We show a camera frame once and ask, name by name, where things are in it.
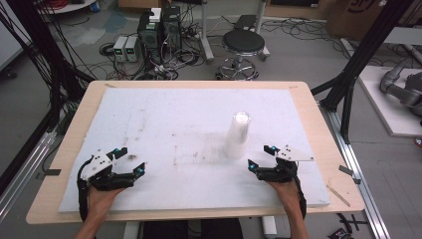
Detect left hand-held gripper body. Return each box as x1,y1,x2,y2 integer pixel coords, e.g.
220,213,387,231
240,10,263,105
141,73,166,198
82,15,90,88
77,149,137,192

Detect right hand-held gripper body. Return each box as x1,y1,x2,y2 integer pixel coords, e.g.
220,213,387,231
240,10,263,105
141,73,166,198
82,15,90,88
256,144,316,184

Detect stack of white cups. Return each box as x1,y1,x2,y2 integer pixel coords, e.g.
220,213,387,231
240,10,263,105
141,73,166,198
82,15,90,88
223,111,253,160

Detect person's left hand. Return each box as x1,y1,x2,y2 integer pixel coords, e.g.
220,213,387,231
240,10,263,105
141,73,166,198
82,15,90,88
87,184,126,217

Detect person's right hand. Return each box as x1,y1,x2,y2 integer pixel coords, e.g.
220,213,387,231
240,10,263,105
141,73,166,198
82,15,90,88
266,179,303,214

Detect wooden table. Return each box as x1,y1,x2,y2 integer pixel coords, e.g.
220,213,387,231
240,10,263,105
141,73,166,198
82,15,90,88
25,80,366,225

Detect white foam mat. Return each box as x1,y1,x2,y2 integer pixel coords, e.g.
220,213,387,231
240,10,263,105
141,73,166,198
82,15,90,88
58,87,332,214

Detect white table leg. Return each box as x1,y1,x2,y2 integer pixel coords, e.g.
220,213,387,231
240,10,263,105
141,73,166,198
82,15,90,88
261,215,279,239

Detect thin wooden stick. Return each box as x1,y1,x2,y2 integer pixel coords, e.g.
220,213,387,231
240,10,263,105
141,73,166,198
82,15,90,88
325,184,351,208

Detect person's dark trousers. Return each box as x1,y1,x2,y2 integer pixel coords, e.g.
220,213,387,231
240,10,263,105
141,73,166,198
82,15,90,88
141,218,245,239

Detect grey power supply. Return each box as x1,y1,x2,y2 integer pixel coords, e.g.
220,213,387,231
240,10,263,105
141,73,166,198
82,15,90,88
112,35,129,63
124,35,141,63

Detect black round stool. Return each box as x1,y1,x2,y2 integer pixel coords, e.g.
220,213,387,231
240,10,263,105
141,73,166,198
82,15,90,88
216,29,272,82

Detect black computer tower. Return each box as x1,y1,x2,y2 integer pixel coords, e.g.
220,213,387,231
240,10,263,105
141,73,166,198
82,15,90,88
161,5,183,52
136,9,164,66

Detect white platform board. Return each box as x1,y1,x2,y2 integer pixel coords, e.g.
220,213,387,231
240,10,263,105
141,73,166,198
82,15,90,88
357,65,422,137

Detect white small box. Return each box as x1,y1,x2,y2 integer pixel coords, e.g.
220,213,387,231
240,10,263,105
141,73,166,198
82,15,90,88
148,7,163,24

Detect cardboard box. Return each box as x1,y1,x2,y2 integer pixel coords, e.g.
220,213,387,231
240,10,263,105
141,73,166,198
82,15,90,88
325,0,422,42

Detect aluminium rail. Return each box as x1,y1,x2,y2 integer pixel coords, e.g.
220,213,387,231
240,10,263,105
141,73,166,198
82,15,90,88
318,102,392,239
0,129,58,222

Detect tangle of floor cables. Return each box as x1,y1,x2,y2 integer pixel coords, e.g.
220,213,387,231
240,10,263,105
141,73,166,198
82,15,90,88
99,6,220,82

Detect black metal frame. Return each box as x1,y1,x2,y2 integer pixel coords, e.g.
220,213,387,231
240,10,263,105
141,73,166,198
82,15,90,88
311,0,417,144
0,0,96,197

